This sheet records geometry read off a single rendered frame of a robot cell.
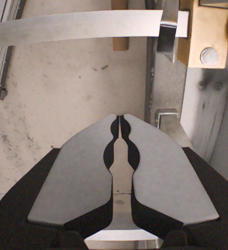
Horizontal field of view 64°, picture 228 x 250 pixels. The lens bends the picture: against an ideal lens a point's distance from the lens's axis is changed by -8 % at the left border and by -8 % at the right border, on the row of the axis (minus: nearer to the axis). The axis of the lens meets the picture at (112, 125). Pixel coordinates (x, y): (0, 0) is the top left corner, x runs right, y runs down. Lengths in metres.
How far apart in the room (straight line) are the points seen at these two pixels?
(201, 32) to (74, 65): 0.97
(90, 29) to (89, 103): 1.00
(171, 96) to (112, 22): 0.26
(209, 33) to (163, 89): 0.22
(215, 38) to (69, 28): 0.17
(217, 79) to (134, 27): 0.37
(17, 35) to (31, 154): 1.35
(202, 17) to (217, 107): 0.39
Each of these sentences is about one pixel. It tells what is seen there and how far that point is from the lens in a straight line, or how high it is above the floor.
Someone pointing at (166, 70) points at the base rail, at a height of 0.70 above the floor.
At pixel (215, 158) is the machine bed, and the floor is 0.64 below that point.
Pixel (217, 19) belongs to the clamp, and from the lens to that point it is 0.25.
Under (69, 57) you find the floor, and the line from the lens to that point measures 1.15.
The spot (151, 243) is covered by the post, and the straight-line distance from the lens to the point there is 0.79.
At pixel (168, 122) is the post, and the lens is 0.41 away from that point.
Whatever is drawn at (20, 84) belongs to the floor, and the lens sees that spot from 1.30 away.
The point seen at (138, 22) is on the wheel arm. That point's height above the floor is 0.86.
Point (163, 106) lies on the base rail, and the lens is 0.45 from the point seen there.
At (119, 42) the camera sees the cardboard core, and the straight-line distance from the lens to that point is 1.03.
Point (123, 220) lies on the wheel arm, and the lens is 0.29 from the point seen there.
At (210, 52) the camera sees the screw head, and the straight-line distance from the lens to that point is 0.24.
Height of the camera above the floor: 1.10
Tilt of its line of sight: 59 degrees down
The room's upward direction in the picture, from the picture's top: 178 degrees counter-clockwise
